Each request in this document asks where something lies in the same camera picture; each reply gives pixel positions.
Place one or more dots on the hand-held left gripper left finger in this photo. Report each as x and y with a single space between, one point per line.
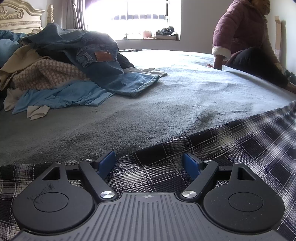
106 164

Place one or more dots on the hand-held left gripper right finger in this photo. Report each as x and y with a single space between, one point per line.
190 165

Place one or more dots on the black white plaid shirt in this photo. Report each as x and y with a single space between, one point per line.
231 143

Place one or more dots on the blue denim jeans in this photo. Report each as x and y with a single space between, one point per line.
115 81

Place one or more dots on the white garment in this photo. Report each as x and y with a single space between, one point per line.
37 112

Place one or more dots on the cream cloth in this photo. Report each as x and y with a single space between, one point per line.
150 71

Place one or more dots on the tan houndstooth knit sweater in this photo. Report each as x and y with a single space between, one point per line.
50 74

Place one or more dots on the black footwear pair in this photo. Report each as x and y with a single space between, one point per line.
290 75

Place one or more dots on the beige garment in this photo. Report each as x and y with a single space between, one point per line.
16 62

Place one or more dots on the small white pot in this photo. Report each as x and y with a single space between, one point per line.
147 34

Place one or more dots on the window grille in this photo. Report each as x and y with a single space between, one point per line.
138 17

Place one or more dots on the grey curtain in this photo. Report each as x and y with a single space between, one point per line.
72 14

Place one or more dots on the leaning cardboard board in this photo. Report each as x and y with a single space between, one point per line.
278 34

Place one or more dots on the cream carved headboard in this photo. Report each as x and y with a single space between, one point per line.
20 16

